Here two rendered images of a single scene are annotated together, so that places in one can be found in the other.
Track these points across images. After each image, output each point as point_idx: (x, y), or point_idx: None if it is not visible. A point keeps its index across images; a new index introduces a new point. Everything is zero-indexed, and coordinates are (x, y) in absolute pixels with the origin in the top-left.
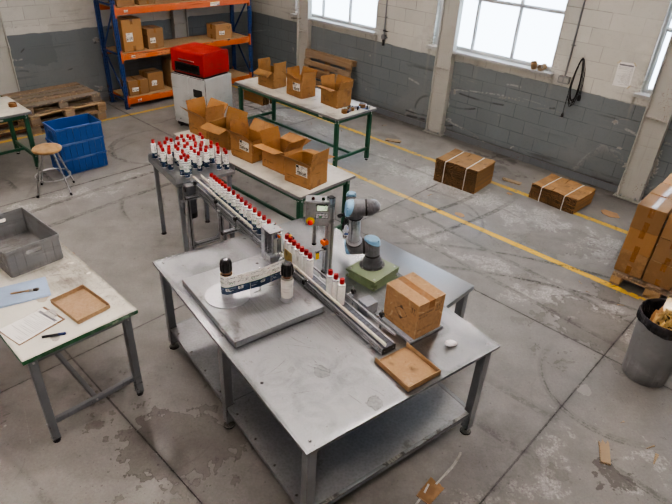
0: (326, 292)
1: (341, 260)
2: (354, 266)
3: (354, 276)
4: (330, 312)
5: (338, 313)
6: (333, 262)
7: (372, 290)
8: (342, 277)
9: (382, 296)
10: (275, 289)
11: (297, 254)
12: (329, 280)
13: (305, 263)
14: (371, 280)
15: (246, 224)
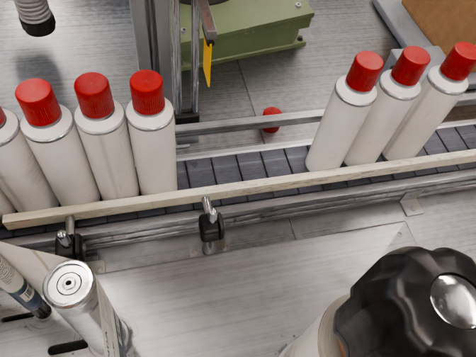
0: (342, 169)
1: (74, 44)
2: (181, 18)
3: (219, 48)
4: (398, 211)
5: (435, 187)
6: (69, 70)
7: (300, 44)
8: (183, 85)
9: (336, 37)
10: None
11: (21, 156)
12: (367, 113)
13: (125, 155)
14: (296, 13)
15: None
